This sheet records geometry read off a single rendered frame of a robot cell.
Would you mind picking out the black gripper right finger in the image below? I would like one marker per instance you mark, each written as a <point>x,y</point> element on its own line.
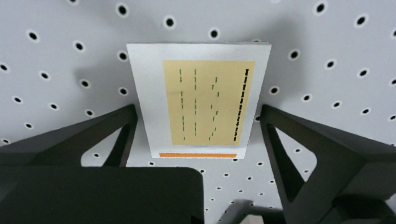
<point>350,167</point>

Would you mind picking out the grey perforated base plate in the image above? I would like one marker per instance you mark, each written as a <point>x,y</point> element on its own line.
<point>331,61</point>

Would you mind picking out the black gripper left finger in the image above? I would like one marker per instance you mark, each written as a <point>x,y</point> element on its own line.
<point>65,146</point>

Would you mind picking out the grey lab imager with drawer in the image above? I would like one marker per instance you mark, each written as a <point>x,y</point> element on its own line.
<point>252,219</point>

